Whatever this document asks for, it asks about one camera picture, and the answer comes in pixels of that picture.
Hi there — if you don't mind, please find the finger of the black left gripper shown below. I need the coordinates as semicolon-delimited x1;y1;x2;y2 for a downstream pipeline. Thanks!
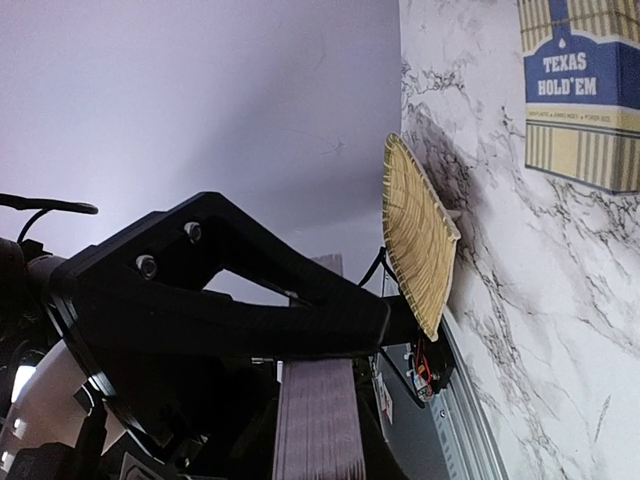
43;192;390;450

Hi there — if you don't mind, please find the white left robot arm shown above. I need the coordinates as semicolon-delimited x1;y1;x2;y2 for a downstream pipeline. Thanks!
1;193;403;479

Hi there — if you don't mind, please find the woven bamboo tray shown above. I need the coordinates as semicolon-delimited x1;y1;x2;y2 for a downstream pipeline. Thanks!
382;133;461;342

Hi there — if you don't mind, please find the striped blue yellow card box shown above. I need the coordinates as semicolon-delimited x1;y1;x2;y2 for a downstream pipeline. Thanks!
518;0;639;194

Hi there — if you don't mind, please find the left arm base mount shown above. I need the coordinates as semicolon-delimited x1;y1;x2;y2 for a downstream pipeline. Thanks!
370;294;456;409

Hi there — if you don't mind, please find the aluminium front rail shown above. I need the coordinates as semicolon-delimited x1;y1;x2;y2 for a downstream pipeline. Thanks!
379;309;511;480

